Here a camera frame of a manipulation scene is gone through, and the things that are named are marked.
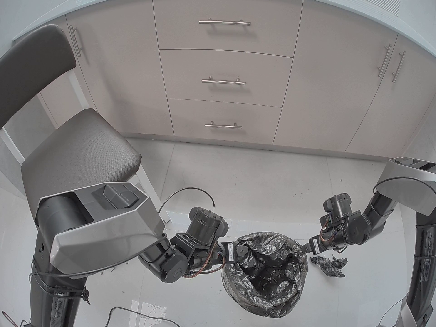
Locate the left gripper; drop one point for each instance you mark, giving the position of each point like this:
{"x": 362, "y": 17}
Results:
{"x": 229, "y": 252}

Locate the crumpled black plastic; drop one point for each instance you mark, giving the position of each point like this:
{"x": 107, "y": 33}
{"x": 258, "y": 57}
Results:
{"x": 329, "y": 266}

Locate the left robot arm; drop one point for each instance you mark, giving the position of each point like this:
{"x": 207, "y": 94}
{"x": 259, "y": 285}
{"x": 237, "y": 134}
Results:
{"x": 102, "y": 223}

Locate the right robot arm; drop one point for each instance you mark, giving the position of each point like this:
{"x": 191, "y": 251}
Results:
{"x": 405, "y": 182}

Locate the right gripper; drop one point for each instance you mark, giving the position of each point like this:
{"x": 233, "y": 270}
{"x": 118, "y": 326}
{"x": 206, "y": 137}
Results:
{"x": 316, "y": 246}

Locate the grey chair with white legs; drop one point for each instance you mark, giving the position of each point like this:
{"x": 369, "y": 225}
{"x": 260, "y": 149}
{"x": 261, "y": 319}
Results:
{"x": 78, "y": 141}

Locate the black plastic bag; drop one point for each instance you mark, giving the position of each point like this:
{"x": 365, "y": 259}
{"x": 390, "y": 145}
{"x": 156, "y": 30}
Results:
{"x": 272, "y": 278}

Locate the beige cabinet with drawers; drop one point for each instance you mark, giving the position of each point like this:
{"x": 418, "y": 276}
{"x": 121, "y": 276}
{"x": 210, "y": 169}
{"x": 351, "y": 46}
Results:
{"x": 224, "y": 63}

